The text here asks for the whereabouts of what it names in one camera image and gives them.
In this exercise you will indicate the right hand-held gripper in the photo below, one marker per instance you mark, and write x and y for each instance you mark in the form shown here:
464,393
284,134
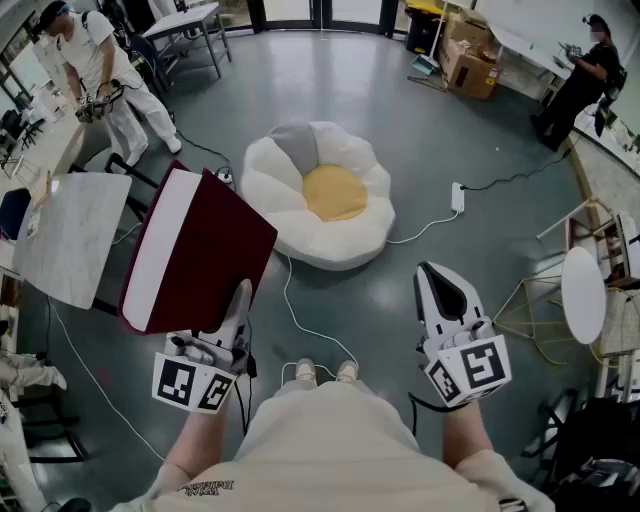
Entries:
470,365

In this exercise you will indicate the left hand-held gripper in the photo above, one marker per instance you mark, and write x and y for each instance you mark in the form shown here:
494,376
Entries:
200,357

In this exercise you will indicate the dark red book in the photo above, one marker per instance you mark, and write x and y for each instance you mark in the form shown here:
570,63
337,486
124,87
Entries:
215,250

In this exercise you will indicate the fried-egg shaped plush cushion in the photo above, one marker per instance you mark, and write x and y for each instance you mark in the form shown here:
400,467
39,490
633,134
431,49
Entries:
350,150

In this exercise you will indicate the person's right forearm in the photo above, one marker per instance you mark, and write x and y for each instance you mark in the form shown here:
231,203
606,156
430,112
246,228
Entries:
465,435

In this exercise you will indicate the person's left forearm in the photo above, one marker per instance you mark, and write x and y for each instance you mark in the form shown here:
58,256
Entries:
195,440

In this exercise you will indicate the person's left shoe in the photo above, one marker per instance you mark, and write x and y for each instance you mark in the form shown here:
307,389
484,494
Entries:
305,370

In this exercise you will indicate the person's shoe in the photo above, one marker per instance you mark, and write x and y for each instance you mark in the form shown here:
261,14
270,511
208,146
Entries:
305,370
347,371

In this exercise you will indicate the white power strip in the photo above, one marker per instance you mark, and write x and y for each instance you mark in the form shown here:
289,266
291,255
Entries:
224,175
457,197

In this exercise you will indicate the person's grey trousers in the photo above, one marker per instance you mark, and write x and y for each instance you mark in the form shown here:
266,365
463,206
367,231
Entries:
325,384

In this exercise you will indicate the person's right shoe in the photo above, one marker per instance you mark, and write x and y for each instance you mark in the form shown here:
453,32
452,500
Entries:
347,371

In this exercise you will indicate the round white side table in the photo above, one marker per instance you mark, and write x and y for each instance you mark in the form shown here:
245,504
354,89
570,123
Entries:
582,295

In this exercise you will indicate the wooden chair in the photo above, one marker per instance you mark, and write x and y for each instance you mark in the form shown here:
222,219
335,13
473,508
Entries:
575,220

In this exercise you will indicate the person's beige shirt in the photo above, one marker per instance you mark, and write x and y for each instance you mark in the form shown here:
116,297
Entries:
325,450

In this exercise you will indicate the white marble table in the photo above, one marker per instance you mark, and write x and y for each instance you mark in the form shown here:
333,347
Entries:
75,235

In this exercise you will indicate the black bag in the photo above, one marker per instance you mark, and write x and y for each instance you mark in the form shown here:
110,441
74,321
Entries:
595,440

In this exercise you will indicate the wooden stick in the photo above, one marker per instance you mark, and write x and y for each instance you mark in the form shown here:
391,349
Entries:
427,84

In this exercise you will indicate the grey chair with black legs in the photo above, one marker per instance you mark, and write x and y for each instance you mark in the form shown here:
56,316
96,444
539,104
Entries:
90,147

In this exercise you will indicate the large cardboard box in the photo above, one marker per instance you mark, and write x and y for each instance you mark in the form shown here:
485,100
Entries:
472,72

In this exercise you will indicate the teal dustpan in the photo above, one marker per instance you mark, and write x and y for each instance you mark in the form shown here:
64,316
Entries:
422,65

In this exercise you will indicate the dark blue chair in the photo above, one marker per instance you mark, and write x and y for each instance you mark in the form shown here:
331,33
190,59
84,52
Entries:
14,212
145,55

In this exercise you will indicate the long white table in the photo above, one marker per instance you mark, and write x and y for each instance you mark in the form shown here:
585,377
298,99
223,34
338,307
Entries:
530,55

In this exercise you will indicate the open cardboard box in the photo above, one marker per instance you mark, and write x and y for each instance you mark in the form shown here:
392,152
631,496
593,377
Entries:
467,30

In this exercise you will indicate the black and yellow bin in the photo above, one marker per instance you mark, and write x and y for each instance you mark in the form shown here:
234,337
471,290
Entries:
420,30

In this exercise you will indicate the grey metal table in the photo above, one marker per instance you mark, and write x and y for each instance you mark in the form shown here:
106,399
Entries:
185,20

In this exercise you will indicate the black frame stool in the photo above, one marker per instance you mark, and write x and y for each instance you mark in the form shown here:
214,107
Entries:
55,425

